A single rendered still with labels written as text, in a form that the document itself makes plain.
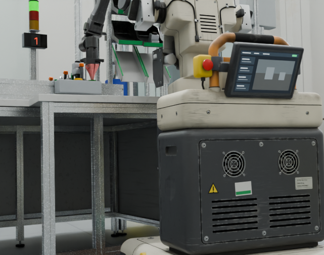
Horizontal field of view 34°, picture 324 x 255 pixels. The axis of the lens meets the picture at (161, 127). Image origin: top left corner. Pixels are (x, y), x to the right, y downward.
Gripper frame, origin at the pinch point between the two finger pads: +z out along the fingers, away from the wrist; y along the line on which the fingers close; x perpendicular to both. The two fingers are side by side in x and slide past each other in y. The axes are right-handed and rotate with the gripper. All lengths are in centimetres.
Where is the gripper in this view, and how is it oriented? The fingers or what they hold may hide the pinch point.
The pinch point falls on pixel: (92, 78)
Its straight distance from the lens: 255.0
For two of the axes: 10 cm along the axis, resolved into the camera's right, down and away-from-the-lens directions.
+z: 0.2, 10.0, -0.5
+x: 5.0, -0.5, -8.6
